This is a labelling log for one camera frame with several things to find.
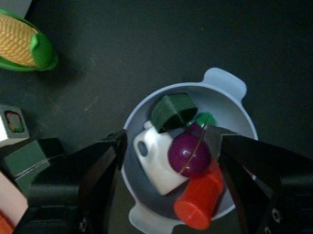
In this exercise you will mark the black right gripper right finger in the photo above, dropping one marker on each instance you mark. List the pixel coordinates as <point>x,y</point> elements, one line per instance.
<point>261,173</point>

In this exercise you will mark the light blue toy pot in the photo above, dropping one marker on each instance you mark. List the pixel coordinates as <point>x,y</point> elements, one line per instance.
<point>228,100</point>

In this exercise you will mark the seaweed wrapped sushi block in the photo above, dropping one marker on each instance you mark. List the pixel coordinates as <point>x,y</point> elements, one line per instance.
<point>28,160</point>

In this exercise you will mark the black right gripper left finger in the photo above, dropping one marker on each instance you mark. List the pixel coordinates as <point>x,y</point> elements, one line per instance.
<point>87,170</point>

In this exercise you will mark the white toy milk jug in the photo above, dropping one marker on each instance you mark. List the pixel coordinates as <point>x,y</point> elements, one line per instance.
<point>157,161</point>

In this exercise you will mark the orange toy carrot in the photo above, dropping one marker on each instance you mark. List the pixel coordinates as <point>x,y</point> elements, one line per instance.
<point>199,198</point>

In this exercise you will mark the toy corn cob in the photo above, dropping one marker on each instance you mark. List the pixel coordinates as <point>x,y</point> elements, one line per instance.
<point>22,42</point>

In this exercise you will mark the dark green toy vegetable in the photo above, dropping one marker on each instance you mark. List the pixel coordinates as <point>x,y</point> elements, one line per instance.
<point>173,111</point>

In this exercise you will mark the purple toy eggplant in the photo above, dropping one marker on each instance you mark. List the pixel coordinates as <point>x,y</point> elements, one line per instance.
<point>189,152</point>

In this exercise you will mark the salmon sushi piece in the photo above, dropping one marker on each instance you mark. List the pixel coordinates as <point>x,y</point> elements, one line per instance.
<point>10,201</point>

